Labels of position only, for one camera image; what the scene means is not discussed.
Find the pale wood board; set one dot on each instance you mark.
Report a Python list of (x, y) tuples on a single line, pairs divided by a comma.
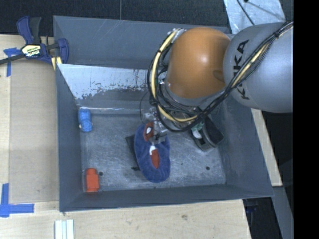
[(32, 133)]

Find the black cylinder on white bracket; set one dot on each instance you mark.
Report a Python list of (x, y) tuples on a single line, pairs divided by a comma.
[(198, 134)]

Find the grey metal bin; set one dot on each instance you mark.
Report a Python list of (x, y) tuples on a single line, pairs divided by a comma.
[(112, 46)]

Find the blue plush slipper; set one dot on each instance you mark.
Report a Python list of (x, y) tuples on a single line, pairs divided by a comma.
[(144, 158)]

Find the blue toy figure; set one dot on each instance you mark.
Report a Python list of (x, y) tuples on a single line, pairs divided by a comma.
[(84, 120)]

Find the orange-red block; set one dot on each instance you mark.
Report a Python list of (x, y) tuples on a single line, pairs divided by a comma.
[(91, 180)]

